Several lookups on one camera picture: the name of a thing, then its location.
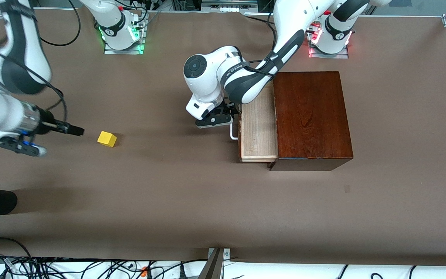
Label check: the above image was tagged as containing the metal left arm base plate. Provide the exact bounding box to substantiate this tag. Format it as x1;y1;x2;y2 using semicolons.
308;37;350;59

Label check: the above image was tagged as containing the wooden drawer with white handle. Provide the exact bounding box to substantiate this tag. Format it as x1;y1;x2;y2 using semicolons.
230;83;279;163

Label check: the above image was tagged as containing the black cable on table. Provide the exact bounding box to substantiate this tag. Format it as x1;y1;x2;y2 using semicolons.
245;11;278;49

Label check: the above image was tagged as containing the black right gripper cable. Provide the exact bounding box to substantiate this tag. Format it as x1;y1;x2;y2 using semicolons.
0;48;68;124

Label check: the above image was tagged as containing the grey power strip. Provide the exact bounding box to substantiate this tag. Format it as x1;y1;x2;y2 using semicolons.
202;0;258;13

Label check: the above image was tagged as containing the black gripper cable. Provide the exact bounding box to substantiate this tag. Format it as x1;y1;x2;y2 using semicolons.
242;50;282;76
0;48;68;124

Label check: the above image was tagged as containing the dark brown wooden cabinet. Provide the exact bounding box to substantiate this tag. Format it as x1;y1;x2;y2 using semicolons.
268;71;354;172

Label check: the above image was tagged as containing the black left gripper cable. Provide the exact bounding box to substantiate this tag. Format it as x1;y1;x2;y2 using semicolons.
242;50;282;76

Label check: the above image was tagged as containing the black looping cable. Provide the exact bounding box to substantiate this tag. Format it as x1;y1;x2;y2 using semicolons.
33;0;81;47

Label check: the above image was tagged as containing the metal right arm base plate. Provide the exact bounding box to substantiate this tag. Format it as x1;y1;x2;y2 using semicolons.
104;12;146;55

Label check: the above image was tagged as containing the aluminium bracket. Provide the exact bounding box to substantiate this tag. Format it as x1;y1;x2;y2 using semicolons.
198;247;231;279

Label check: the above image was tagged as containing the yellow block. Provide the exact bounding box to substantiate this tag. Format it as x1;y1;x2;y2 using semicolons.
97;131;117;148

